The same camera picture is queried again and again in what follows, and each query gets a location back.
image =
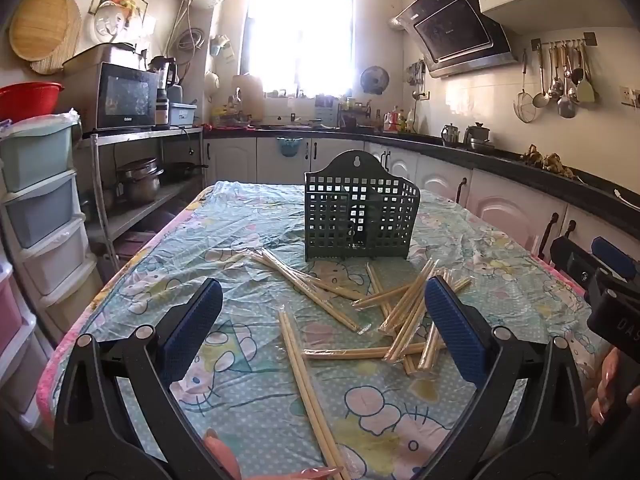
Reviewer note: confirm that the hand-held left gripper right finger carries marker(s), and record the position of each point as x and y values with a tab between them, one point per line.
457	330

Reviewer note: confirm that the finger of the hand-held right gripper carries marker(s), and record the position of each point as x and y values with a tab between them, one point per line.
612	256
572	260

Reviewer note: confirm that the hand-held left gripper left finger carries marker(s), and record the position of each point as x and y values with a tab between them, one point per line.
192	330

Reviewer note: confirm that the bunch of bamboo chopsticks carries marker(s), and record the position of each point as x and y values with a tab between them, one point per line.
299	360

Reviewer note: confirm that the green plastic utensil holder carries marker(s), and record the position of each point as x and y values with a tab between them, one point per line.
330	240

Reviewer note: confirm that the person's right hand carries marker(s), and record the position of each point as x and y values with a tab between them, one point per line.
609	375

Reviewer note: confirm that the black kitchen countertop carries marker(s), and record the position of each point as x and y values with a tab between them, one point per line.
505	159

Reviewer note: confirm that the cartoon cat printed tablecloth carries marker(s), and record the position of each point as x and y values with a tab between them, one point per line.
280	220

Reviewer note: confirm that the grey spatula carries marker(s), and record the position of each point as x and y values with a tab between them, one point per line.
567	107

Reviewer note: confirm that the steel lidded pot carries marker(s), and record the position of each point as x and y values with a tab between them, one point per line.
479	137

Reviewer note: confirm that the large steel cooking pot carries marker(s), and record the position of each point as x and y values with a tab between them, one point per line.
137	182

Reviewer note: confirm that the mesh skimmer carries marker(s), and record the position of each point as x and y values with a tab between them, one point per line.
525	107

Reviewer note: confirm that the black frying pan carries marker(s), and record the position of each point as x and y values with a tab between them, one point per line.
182	169

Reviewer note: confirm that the steel ladle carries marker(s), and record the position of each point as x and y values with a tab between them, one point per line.
540	99

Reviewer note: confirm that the pale spatula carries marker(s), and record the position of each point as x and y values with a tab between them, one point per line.
586	91

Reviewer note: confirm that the steel spoon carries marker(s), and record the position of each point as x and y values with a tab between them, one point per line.
554	91

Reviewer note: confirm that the steel kettle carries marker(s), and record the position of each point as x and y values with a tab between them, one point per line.
450	134

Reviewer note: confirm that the black ladle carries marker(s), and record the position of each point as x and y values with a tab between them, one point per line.
576	76

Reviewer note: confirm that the pink plastic drawer unit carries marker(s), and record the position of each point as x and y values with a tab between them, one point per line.
10	310

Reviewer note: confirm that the pastel plastic drawer unit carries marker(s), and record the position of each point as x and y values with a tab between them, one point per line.
40	200

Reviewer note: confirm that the metal shelf rack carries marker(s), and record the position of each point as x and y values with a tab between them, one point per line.
150	132

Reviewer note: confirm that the blue hanging bin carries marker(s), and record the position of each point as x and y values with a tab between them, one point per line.
289	146

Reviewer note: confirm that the blue plastic box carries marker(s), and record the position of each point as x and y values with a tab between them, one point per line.
182	114

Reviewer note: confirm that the cluster of condiment bottles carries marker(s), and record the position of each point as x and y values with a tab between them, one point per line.
399	121

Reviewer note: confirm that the grey-green small appliance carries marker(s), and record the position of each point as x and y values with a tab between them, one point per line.
175	94

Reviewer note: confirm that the black dish rack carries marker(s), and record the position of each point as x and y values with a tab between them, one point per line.
355	115

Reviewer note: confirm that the black microwave oven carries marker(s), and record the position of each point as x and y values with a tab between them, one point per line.
120	97

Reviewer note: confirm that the small hanging kitchen tools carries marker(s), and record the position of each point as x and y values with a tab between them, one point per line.
416	72

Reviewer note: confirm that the black blender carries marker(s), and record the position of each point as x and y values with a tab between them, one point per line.
162	85

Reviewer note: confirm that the white hanging colander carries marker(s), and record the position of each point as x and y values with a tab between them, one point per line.
212	81

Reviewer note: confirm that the black range hood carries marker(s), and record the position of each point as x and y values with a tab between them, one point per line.
450	30

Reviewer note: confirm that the red plastic basin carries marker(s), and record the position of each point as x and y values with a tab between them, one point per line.
30	100

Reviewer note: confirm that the green hanging holder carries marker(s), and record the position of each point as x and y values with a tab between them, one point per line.
220	46

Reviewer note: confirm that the steel box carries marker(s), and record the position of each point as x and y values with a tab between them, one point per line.
100	55

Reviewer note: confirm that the round bamboo mat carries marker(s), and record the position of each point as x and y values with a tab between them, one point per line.
50	66

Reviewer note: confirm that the kitchen window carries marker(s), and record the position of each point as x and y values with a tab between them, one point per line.
300	35

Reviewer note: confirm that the glass pot lid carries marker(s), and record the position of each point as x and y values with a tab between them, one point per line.
109	22

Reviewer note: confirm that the round bamboo tray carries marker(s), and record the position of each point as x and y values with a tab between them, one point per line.
42	20

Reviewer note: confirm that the wall socket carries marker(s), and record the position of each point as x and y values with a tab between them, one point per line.
629	96

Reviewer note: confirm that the utensil hanging rail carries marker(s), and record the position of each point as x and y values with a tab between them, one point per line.
562	41

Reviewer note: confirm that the small wall fan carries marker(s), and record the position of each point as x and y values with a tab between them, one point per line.
375	80

